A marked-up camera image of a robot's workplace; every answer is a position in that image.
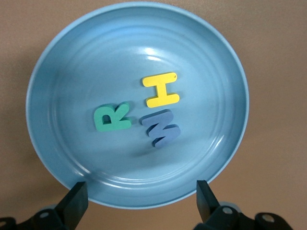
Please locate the green uppercase letter R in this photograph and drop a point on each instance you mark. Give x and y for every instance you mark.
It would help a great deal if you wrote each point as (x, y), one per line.
(120, 122)

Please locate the yellow uppercase letter H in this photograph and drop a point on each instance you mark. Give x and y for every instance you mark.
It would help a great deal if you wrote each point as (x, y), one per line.
(161, 89)

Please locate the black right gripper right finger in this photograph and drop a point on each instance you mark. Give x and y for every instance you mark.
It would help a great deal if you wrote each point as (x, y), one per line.
(206, 206)

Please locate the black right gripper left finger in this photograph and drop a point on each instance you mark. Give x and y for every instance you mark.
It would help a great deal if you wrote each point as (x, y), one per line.
(74, 206)

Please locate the blue plate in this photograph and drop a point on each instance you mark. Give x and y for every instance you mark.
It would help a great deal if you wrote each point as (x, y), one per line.
(96, 60)

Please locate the blue uppercase letter M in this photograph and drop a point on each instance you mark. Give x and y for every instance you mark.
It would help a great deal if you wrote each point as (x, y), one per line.
(163, 130)

